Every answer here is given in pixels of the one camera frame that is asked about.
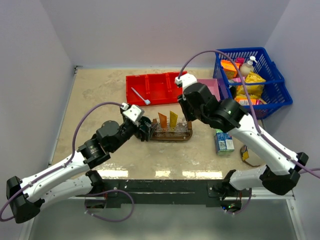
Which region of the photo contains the dark green mug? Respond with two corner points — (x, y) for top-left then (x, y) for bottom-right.
(135, 116), (152, 142)

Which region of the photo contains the orange toothpaste tube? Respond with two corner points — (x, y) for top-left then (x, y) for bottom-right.
(158, 112), (167, 129)

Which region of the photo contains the yellow toothpaste tube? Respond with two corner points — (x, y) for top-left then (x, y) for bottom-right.
(169, 111), (178, 129)

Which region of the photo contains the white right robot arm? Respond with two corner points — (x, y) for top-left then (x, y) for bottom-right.
(177, 82), (309, 197)

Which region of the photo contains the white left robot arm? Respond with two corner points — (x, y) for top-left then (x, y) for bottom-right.
(5, 116), (155, 224)

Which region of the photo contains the oval wooden tray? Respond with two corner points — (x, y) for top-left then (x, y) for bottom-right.
(149, 135), (192, 142)

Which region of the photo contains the pink drawer box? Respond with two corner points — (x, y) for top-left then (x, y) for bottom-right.
(197, 78), (221, 101)

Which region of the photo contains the red bin right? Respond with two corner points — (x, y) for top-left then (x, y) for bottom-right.
(165, 71), (182, 104)

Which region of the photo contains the red bin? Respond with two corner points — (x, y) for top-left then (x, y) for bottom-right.
(125, 74), (148, 106)
(146, 73), (170, 105)
(165, 71), (182, 104)

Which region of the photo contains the orange box lower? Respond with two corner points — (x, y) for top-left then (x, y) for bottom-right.
(234, 97), (260, 106)

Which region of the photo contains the orange snack box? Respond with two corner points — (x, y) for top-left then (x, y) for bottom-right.
(220, 59), (238, 79)

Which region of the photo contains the red bin middle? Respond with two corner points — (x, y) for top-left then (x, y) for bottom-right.
(146, 73), (170, 105)

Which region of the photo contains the red bin left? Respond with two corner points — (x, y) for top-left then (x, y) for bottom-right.
(125, 74), (148, 106)

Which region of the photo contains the green blue carton box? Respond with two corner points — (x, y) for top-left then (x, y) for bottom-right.
(214, 129), (235, 156)

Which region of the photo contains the beige pump soap bottle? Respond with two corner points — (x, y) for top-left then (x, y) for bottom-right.
(239, 56), (257, 77)

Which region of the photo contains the yellow chips bag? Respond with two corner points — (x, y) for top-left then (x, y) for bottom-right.
(235, 71), (266, 100)

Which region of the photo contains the pink small package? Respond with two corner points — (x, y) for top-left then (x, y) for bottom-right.
(235, 57), (245, 65)

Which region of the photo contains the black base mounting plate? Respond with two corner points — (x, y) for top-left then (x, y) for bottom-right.
(89, 179), (251, 210)

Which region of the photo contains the blue plastic basket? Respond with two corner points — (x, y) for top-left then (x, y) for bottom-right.
(213, 47), (293, 120)

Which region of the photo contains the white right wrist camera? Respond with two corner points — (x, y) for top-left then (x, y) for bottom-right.
(174, 73), (198, 91)

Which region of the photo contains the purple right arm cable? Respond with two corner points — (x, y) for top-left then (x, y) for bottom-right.
(177, 49), (320, 179)

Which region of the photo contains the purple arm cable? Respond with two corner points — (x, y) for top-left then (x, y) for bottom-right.
(0, 101), (126, 223)
(177, 49), (320, 179)

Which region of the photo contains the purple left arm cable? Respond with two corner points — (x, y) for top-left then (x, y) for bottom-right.
(0, 101), (126, 223)

